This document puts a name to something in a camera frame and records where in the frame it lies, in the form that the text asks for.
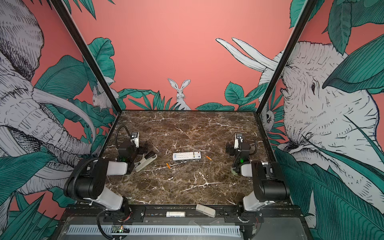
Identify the white remote control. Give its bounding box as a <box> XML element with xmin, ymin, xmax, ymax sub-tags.
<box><xmin>173</xmin><ymin>152</ymin><xmax>202</xmax><ymax>161</ymax></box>

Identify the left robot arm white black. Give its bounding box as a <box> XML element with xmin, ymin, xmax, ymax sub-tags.
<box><xmin>64</xmin><ymin>126</ymin><xmax>157</xmax><ymax>223</ymax></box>

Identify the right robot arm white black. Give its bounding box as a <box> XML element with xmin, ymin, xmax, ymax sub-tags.
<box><xmin>226</xmin><ymin>138</ymin><xmax>290</xmax><ymax>224</ymax></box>

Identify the grey stapler-like holder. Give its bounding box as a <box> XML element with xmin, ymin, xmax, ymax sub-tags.
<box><xmin>134</xmin><ymin>151</ymin><xmax>157</xmax><ymax>172</ymax></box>

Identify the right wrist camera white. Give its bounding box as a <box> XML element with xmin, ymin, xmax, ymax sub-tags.
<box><xmin>234</xmin><ymin>133</ymin><xmax>243</xmax><ymax>149</ymax></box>

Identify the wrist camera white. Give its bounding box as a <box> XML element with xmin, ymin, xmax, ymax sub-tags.
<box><xmin>234</xmin><ymin>133</ymin><xmax>243</xmax><ymax>149</ymax></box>
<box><xmin>131</xmin><ymin>132</ymin><xmax>140</xmax><ymax>148</ymax></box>

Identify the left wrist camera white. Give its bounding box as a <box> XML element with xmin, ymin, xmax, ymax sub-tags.
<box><xmin>131</xmin><ymin>132</ymin><xmax>140</xmax><ymax>148</ymax></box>

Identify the grey box on rail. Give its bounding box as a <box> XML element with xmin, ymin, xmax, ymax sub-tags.
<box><xmin>196</xmin><ymin>204</ymin><xmax>216</xmax><ymax>218</ymax></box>

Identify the white cylinder on rail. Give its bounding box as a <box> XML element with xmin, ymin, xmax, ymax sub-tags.
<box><xmin>166</xmin><ymin>211</ymin><xmax>186</xmax><ymax>218</ymax></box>

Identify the black front mounting rail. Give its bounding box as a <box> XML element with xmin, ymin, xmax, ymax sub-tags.
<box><xmin>62</xmin><ymin>205</ymin><xmax>304</xmax><ymax>225</ymax></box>

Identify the white slotted cable duct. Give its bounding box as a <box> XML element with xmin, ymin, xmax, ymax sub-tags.
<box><xmin>65</xmin><ymin>224</ymin><xmax>242</xmax><ymax>237</ymax></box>

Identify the black right frame post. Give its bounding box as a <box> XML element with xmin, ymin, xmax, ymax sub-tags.
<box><xmin>256</xmin><ymin>0</ymin><xmax>318</xmax><ymax>116</ymax></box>

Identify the black frame post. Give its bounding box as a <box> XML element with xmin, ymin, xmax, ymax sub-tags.
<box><xmin>256</xmin><ymin>0</ymin><xmax>318</xmax><ymax>116</ymax></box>
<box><xmin>51</xmin><ymin>0</ymin><xmax>122</xmax><ymax>115</ymax></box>

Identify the black left frame post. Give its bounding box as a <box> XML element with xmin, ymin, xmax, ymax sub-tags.
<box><xmin>51</xmin><ymin>0</ymin><xmax>122</xmax><ymax>115</ymax></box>

